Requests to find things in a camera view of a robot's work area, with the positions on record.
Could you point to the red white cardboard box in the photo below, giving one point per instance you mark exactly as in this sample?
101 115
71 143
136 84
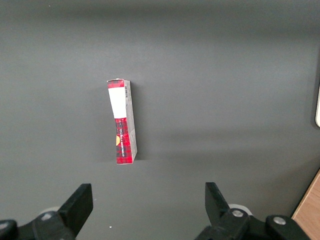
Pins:
122 125

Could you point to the cream plastic tray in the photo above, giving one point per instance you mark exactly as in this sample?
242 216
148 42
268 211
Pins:
318 107

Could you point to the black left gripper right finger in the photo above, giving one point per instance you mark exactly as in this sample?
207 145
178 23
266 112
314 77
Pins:
225 225

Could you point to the wooden drawer cabinet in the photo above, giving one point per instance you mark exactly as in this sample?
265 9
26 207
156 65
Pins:
311 212

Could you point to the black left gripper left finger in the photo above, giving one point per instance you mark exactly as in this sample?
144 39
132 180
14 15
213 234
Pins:
62 222

